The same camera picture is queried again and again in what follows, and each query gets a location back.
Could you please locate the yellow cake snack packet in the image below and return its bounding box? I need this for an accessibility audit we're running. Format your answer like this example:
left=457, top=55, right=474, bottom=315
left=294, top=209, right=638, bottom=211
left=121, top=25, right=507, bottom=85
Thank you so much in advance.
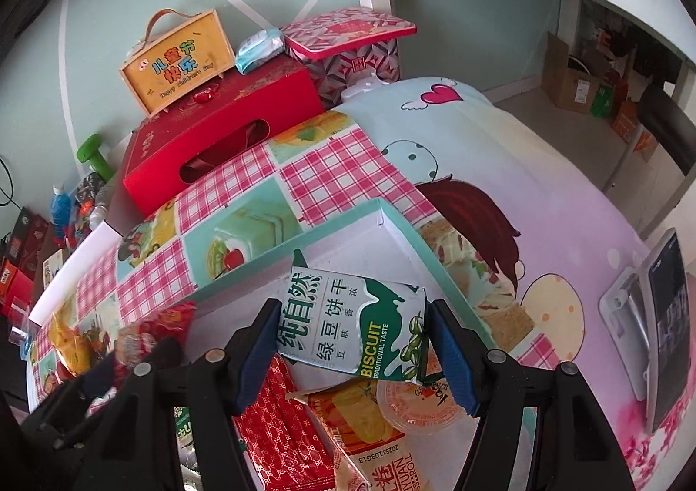
left=48, top=314, right=92, bottom=377

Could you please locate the blue liquid bottle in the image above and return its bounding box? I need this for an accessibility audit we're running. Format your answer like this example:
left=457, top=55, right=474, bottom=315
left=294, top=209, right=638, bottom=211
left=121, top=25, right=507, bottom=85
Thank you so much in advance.
left=50, top=186, right=72, bottom=242

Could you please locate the green dumbbell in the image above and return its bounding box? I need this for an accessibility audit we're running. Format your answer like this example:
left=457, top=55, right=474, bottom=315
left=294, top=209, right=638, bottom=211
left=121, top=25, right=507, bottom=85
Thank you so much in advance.
left=76, top=134, right=116, bottom=182

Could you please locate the pink checkered tablecloth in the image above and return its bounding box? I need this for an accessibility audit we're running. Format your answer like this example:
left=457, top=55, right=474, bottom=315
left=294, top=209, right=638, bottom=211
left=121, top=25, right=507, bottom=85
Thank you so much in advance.
left=58, top=77, right=669, bottom=488

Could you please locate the large red gift box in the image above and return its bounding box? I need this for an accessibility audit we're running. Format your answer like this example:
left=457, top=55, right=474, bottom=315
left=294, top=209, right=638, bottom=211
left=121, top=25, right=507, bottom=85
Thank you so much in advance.
left=123, top=55, right=325, bottom=216

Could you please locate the brown cardboard box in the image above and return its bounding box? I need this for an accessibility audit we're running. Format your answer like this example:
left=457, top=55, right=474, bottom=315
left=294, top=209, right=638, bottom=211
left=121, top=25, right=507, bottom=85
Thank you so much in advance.
left=542, top=32, right=610, bottom=114

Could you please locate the orange yellow snack packet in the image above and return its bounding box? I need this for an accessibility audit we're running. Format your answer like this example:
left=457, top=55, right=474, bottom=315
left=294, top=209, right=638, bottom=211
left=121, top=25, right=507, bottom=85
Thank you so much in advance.
left=286, top=378, right=431, bottom=491

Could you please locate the green white biscuit packet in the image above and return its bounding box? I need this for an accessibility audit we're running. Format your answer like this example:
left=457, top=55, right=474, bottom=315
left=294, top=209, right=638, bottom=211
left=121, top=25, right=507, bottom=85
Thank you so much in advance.
left=276, top=249, right=428, bottom=385

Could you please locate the teal shallow box tray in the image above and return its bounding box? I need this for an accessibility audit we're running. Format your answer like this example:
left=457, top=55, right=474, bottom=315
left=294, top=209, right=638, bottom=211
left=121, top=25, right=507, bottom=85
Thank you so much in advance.
left=178, top=197, right=537, bottom=491

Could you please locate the clear jelly cup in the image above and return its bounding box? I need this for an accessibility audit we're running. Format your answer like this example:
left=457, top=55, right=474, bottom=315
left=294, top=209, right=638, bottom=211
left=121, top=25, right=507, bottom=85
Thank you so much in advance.
left=376, top=379, right=466, bottom=436

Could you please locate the orange handled gift box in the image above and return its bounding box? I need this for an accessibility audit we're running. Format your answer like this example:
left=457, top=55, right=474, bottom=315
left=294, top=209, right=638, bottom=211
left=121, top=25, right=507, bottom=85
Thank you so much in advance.
left=119, top=9, right=235, bottom=118

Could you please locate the blue wet wipes pack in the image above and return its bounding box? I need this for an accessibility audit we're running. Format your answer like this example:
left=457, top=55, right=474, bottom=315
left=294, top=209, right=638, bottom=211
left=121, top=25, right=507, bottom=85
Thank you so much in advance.
left=235, top=28, right=285, bottom=75

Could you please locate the red patterned snack bag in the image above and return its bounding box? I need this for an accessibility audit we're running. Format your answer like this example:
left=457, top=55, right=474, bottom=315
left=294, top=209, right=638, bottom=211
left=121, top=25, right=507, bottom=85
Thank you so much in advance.
left=234, top=356, right=335, bottom=491

